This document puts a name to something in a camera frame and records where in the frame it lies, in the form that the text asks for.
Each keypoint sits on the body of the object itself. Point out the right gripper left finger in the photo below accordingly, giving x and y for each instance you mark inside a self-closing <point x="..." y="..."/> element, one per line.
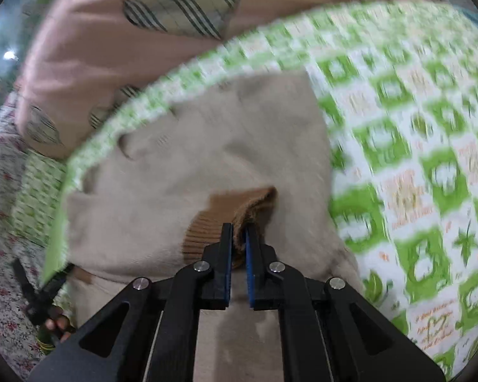
<point x="148" y="331"/>

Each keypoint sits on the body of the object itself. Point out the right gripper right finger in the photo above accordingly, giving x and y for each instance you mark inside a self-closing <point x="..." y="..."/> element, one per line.
<point x="328" y="330"/>

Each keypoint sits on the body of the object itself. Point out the green checkered bed sheet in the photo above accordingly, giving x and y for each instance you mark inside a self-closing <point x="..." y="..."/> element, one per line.
<point x="397" y="83"/>

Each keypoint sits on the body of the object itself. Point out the pink heart-print quilt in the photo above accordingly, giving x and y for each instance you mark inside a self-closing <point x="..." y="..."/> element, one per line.
<point x="89" y="56"/>

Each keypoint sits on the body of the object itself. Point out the floral bed cover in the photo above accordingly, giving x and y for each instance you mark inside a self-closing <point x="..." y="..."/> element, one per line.
<point x="19" y="349"/>

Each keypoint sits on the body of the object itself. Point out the beige fleece garment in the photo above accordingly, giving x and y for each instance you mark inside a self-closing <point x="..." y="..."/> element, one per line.
<point x="256" y="141"/>

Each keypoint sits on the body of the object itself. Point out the person's left hand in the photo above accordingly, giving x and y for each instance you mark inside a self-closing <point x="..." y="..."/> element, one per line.
<point x="57" y="328"/>

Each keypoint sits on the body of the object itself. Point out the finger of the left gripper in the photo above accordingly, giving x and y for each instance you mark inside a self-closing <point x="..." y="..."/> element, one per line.
<point x="55" y="283"/>
<point x="27" y="289"/>

